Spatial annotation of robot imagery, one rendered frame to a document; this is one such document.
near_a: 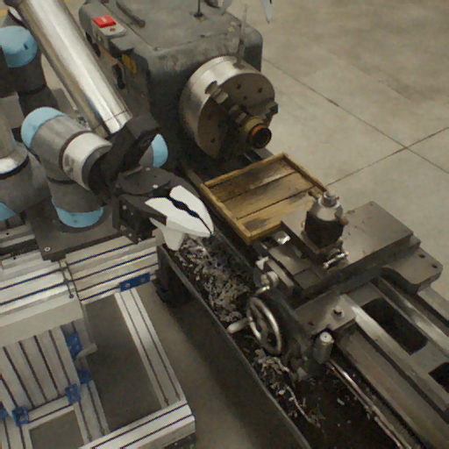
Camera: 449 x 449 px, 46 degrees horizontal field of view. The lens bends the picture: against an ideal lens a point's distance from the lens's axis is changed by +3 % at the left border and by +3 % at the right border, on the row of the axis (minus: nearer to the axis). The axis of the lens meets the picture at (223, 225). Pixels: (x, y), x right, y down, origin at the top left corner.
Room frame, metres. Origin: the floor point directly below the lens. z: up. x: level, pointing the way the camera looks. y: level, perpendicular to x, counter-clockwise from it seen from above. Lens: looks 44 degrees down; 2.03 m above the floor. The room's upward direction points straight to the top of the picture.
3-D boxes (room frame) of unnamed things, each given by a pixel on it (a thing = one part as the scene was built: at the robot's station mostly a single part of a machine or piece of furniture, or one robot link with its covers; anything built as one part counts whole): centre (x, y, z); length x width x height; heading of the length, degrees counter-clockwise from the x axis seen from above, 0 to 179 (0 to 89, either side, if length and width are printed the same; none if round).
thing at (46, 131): (0.67, 0.25, 1.56); 0.11 x 0.08 x 0.09; 48
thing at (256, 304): (0.89, -0.16, 0.75); 0.27 x 0.10 x 0.23; 32
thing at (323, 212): (1.00, -0.27, 1.13); 0.08 x 0.08 x 0.03
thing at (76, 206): (0.68, 0.24, 1.46); 0.11 x 0.08 x 0.11; 138
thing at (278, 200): (1.34, -0.15, 0.89); 0.36 x 0.30 x 0.04; 122
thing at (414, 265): (0.99, -0.36, 0.90); 0.47 x 0.30 x 0.06; 122
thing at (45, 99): (1.39, 0.57, 1.21); 0.15 x 0.15 x 0.10
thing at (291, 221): (1.02, -0.25, 0.99); 0.20 x 0.10 x 0.05; 32
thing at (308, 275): (1.03, -0.32, 0.95); 0.43 x 0.17 x 0.05; 122
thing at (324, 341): (0.77, -0.26, 0.84); 0.04 x 0.04 x 0.10; 32
